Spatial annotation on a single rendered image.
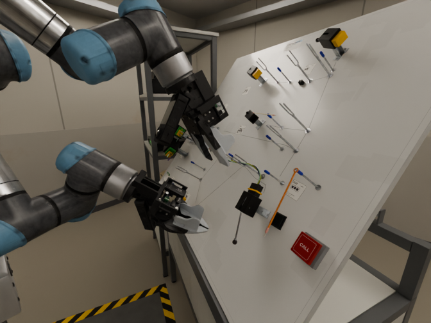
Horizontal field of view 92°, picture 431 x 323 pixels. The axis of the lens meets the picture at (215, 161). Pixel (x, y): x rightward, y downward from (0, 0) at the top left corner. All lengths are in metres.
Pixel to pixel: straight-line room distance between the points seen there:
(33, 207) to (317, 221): 0.59
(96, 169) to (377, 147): 0.61
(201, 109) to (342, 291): 0.76
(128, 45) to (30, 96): 2.46
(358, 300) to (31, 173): 2.84
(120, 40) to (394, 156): 0.56
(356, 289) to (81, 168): 0.91
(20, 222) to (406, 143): 0.75
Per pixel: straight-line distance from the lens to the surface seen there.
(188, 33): 1.56
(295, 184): 0.62
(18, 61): 0.72
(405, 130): 0.60
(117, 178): 0.48
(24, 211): 0.52
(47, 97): 2.86
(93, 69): 0.39
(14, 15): 0.52
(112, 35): 0.41
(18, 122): 2.83
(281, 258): 0.58
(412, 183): 2.81
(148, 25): 0.44
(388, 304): 0.97
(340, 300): 0.90
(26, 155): 2.86
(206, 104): 0.45
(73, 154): 0.51
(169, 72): 0.44
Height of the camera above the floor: 1.42
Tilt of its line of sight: 17 degrees down
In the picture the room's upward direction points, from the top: straight up
